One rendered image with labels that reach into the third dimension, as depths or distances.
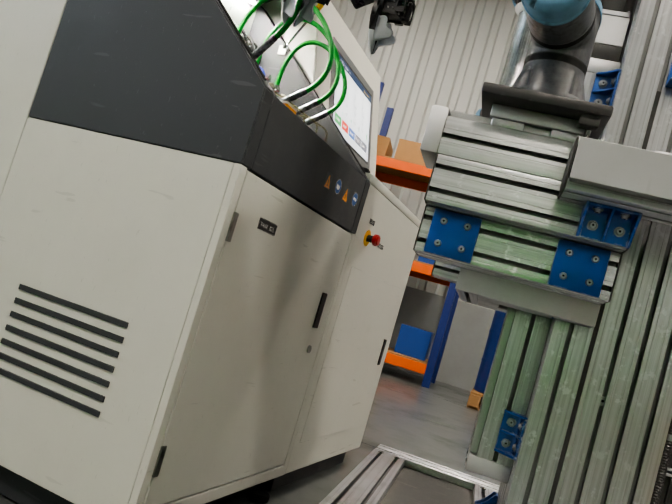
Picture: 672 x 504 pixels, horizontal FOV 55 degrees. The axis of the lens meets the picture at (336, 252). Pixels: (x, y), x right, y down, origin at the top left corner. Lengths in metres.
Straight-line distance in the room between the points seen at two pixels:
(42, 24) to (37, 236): 0.51
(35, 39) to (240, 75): 0.57
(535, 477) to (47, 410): 0.98
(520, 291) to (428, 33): 7.74
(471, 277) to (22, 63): 1.13
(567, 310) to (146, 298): 0.82
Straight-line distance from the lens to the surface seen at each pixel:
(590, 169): 1.09
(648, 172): 1.10
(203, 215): 1.27
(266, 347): 1.55
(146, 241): 1.34
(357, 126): 2.46
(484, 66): 8.69
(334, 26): 2.32
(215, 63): 1.38
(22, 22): 1.77
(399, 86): 8.67
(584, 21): 1.25
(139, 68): 1.48
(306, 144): 1.48
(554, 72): 1.27
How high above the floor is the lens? 0.59
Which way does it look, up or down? 4 degrees up
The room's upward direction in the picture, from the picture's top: 17 degrees clockwise
